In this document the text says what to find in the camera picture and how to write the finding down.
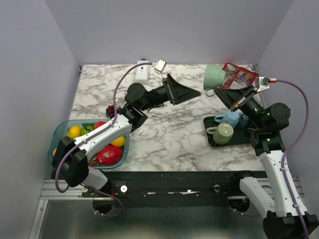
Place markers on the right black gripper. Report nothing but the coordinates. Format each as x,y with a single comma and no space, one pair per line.
232,97

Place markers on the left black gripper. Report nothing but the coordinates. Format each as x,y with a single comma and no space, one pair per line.
178,93

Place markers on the light blue mug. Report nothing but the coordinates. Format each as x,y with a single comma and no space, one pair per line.
231,118

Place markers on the teal green mug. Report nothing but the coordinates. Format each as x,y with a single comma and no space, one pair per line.
213,78

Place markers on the sage green mug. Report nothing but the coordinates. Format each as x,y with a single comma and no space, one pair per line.
222,133

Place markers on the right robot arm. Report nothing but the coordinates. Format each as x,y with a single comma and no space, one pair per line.
284,214

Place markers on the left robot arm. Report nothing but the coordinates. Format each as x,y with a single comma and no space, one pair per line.
72,155

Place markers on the grey blue mug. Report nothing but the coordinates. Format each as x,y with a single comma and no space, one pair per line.
243,121

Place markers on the red snack packet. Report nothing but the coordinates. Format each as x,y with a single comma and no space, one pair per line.
237,77

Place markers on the dark green tray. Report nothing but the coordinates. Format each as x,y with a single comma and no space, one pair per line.
240,137

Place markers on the white rectangular device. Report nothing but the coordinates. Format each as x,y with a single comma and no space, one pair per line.
142,72

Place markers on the loose red grape bunch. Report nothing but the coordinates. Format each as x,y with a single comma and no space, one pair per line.
111,110

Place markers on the yellow lemon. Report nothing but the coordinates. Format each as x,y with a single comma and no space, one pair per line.
119,142

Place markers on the red apple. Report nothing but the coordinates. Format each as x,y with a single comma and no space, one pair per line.
98,124

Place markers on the clear blue fruit bin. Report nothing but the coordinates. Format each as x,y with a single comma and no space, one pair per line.
63,128

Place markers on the red dragon fruit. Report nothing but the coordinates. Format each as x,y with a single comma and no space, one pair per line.
108,156

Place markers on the green fruit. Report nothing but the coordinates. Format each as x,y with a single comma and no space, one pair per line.
86,129

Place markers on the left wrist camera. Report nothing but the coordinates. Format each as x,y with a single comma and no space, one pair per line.
159,66

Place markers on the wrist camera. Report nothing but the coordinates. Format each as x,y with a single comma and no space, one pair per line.
262,83
159,66

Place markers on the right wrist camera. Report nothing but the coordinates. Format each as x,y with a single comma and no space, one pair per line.
262,83

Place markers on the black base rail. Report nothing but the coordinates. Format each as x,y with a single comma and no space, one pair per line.
175,189

